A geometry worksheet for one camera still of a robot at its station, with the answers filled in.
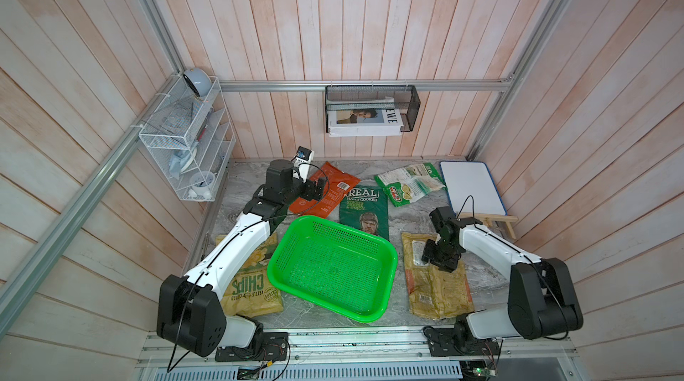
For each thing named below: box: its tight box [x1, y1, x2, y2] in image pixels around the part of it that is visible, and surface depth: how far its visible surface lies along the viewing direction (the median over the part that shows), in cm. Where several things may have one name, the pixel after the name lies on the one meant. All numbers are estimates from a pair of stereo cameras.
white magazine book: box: [325, 96, 405, 138], surface depth 95 cm
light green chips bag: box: [374, 162, 447, 208], surface depth 112 cm
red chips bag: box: [288, 161, 362, 219], surface depth 109 cm
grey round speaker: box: [182, 67, 212, 98], surface depth 84 cm
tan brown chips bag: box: [400, 232, 475, 321], surface depth 85 cm
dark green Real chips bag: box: [339, 184, 390, 241], surface depth 106 cm
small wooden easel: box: [456, 211, 519, 240], surface depth 100 cm
